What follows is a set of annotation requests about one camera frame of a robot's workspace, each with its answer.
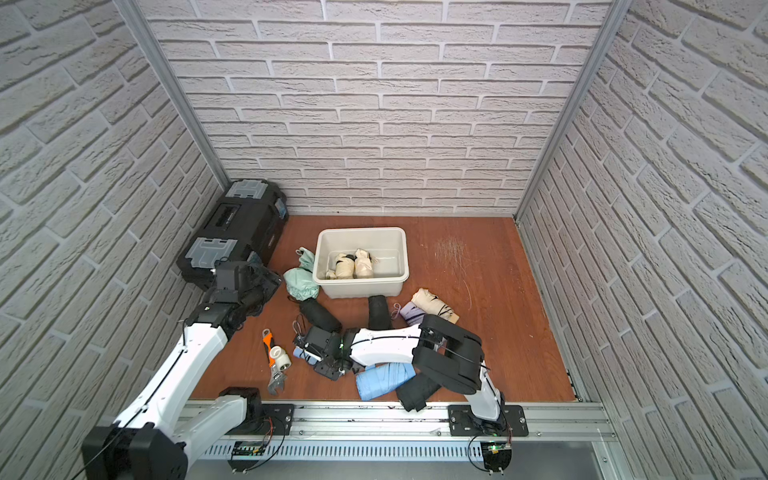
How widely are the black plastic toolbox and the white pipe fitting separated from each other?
0.29 m

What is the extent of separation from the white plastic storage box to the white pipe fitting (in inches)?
8.4

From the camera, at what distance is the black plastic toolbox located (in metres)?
0.87

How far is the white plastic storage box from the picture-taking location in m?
0.95
